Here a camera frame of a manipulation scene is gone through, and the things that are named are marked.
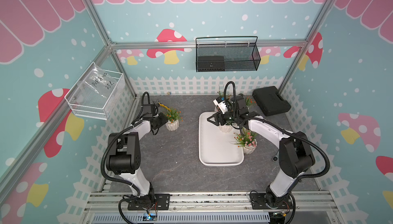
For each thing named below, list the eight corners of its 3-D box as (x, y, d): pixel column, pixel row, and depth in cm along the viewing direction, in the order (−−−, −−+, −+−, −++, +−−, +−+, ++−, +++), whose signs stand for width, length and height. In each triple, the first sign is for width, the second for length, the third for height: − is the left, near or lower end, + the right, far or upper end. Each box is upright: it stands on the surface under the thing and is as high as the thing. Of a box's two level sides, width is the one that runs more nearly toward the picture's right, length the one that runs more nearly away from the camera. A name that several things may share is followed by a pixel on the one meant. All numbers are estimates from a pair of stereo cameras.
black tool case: (264, 118, 110) (268, 111, 104) (249, 95, 125) (251, 88, 119) (287, 112, 113) (292, 106, 107) (270, 91, 128) (273, 84, 122)
